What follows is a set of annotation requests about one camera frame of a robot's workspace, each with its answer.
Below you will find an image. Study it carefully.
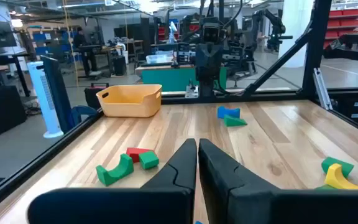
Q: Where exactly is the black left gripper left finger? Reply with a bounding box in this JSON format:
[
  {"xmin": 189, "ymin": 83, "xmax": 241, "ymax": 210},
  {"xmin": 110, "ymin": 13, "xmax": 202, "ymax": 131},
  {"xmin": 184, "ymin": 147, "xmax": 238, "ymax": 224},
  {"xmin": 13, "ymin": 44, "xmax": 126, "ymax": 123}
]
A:
[{"xmin": 27, "ymin": 139, "xmax": 198, "ymax": 224}]

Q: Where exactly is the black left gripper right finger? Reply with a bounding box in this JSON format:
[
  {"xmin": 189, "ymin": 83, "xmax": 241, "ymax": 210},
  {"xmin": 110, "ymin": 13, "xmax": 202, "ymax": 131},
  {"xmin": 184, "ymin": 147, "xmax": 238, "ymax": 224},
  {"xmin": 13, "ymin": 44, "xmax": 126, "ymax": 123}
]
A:
[{"xmin": 198, "ymin": 139, "xmax": 358, "ymax": 224}]

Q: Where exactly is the red wedge block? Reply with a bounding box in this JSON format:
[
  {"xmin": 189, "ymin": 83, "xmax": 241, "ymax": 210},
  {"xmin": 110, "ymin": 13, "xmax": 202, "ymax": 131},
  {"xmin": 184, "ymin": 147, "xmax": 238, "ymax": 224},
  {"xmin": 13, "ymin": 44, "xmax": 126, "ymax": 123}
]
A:
[{"xmin": 126, "ymin": 147, "xmax": 155, "ymax": 164}]

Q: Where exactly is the green wedge block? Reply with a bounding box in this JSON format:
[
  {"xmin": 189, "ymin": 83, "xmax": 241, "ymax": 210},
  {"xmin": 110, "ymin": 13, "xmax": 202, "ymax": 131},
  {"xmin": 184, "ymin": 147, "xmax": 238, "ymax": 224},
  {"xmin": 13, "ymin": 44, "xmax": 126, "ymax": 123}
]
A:
[{"xmin": 223, "ymin": 114, "xmax": 248, "ymax": 128}]

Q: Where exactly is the yellow plastic bin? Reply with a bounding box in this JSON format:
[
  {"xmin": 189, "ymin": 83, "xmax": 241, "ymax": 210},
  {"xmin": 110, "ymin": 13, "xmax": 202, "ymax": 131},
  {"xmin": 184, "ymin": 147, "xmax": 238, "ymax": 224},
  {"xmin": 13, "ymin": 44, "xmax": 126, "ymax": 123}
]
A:
[{"xmin": 96, "ymin": 83, "xmax": 163, "ymax": 118}]

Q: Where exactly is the yellow arch block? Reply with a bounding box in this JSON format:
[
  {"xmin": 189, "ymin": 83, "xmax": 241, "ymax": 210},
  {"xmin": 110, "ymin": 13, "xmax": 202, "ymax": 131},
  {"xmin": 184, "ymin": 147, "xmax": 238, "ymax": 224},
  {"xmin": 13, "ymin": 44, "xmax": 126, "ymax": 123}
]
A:
[{"xmin": 324, "ymin": 163, "xmax": 358, "ymax": 190}]

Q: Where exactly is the green half-cylinder block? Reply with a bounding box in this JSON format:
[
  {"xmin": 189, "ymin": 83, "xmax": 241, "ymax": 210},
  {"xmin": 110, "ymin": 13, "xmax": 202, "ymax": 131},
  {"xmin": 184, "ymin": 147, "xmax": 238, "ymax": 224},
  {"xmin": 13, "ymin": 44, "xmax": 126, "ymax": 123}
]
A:
[{"xmin": 321, "ymin": 156, "xmax": 355, "ymax": 179}]

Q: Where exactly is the green cube block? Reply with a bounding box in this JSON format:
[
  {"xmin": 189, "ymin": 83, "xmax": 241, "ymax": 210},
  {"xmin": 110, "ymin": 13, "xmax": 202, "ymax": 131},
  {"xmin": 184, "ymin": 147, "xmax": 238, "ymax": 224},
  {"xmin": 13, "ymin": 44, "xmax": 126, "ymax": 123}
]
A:
[{"xmin": 139, "ymin": 150, "xmax": 160, "ymax": 170}]

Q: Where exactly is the clear plastic container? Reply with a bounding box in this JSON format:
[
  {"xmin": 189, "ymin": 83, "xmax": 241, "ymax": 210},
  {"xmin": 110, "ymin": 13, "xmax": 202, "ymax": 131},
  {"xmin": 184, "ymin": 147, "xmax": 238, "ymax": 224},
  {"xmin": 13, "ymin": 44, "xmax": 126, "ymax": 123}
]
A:
[{"xmin": 145, "ymin": 54, "xmax": 174, "ymax": 65}]

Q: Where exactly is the green arch block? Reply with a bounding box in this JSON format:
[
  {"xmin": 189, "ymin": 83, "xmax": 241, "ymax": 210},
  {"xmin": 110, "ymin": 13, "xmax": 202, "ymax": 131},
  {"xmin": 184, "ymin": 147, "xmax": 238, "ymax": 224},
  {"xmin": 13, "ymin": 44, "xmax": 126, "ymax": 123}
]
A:
[{"xmin": 95, "ymin": 153, "xmax": 135, "ymax": 187}]

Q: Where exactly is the small white device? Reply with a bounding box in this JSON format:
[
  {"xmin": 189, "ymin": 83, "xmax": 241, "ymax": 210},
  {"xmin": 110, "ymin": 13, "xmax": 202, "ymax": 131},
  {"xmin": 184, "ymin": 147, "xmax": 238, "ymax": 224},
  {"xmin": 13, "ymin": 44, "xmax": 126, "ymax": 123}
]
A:
[{"xmin": 185, "ymin": 79, "xmax": 200, "ymax": 100}]

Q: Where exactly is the teal cabinet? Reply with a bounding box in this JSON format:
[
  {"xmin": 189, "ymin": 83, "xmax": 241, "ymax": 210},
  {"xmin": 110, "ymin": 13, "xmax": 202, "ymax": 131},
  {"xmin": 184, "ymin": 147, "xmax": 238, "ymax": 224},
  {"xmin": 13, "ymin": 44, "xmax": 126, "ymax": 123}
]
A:
[{"xmin": 135, "ymin": 63, "xmax": 229, "ymax": 93}]

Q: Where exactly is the white column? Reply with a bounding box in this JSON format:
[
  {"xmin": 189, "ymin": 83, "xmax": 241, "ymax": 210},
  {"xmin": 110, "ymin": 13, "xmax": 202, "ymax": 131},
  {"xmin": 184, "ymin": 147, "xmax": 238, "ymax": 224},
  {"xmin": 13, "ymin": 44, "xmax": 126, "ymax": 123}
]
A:
[{"xmin": 277, "ymin": 0, "xmax": 315, "ymax": 69}]

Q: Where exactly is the black workbench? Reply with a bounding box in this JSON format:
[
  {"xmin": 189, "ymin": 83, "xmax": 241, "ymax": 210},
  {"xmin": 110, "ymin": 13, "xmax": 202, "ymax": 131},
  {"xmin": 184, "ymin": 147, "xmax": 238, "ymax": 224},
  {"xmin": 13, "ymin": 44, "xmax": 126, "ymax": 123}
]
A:
[{"xmin": 78, "ymin": 44, "xmax": 127, "ymax": 77}]

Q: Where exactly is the blue chair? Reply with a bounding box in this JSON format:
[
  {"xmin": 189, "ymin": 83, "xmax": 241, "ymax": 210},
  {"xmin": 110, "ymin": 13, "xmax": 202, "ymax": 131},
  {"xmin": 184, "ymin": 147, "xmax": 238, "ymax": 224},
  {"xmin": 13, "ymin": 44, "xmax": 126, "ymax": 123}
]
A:
[{"xmin": 71, "ymin": 105, "xmax": 99, "ymax": 126}]

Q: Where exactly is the red black bag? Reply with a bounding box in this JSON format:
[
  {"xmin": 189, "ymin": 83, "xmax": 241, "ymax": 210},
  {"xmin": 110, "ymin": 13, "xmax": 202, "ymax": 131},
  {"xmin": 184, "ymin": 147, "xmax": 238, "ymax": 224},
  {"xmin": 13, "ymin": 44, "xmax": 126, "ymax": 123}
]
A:
[{"xmin": 83, "ymin": 82, "xmax": 110, "ymax": 110}]

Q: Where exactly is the red storage bin shelf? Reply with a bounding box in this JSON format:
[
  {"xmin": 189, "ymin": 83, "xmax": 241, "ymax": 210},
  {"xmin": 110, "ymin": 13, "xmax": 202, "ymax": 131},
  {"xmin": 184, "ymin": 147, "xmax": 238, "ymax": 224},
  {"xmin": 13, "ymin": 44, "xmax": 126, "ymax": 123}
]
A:
[{"xmin": 323, "ymin": 8, "xmax": 358, "ymax": 49}]

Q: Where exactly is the person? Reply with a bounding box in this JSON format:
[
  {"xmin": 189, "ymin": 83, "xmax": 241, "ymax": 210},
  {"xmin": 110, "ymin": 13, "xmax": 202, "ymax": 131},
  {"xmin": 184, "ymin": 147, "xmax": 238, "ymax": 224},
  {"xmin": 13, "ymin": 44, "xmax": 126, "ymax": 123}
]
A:
[{"xmin": 72, "ymin": 26, "xmax": 99, "ymax": 77}]

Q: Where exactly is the black equipment stand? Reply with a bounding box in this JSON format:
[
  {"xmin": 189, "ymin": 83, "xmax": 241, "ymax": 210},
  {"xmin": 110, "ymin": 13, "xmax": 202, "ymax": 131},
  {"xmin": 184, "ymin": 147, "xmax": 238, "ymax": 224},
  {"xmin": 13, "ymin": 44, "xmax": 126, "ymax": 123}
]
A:
[{"xmin": 321, "ymin": 32, "xmax": 358, "ymax": 91}]

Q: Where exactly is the white tower fan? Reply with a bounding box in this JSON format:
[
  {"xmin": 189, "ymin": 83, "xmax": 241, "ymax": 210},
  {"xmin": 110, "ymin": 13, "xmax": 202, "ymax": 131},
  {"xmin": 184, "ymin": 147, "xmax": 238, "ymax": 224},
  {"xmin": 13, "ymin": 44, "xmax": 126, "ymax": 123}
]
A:
[{"xmin": 26, "ymin": 60, "xmax": 65, "ymax": 139}]

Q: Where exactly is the black cabinet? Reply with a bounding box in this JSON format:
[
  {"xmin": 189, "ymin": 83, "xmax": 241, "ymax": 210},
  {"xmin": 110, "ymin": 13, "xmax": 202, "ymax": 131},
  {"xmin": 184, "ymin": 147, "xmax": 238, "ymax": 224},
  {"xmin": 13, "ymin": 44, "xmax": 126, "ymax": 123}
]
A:
[{"xmin": 0, "ymin": 85, "xmax": 27, "ymax": 138}]

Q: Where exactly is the black desk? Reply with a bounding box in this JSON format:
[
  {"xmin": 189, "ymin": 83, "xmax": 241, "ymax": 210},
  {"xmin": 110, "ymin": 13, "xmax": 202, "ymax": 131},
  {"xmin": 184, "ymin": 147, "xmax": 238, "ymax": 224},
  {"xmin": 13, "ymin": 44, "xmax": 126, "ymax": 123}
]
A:
[{"xmin": 0, "ymin": 51, "xmax": 32, "ymax": 97}]

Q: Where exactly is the black table frame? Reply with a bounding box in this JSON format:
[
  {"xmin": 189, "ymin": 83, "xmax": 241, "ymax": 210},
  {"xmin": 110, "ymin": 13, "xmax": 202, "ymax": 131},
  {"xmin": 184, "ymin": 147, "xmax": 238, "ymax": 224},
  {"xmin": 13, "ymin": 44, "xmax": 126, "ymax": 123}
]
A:
[{"xmin": 0, "ymin": 0, "xmax": 358, "ymax": 218}]

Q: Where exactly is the silver metal bracket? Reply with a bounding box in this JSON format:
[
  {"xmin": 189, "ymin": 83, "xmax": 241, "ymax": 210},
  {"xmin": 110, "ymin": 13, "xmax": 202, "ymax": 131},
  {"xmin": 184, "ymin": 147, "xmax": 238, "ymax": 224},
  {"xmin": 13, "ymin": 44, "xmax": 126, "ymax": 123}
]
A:
[{"xmin": 312, "ymin": 67, "xmax": 334, "ymax": 111}]

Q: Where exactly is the yellow hanging rope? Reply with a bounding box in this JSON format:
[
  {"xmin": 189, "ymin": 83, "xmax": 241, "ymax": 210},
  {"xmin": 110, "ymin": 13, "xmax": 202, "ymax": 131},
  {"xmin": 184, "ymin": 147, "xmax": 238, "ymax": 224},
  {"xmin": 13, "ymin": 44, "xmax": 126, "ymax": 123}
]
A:
[{"xmin": 61, "ymin": 0, "xmax": 80, "ymax": 88}]

